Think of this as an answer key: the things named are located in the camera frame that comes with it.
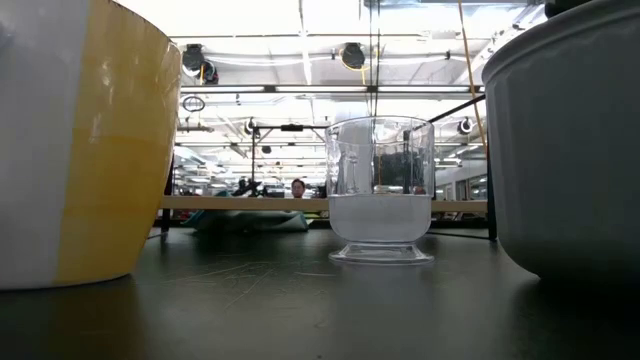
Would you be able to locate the grey mug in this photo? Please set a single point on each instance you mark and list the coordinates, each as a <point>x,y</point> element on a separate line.
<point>565,150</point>

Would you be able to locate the yellow and white mug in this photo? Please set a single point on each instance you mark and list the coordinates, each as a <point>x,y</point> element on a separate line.
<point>75,150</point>

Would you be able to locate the person seated behind shelf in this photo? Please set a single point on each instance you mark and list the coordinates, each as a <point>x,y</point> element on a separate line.
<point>298,188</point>

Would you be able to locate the light blue cloth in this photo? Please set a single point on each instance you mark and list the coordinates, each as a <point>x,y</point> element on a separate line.
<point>250,220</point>

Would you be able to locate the wooden shelf with black frame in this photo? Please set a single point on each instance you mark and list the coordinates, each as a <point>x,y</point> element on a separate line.
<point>250,203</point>

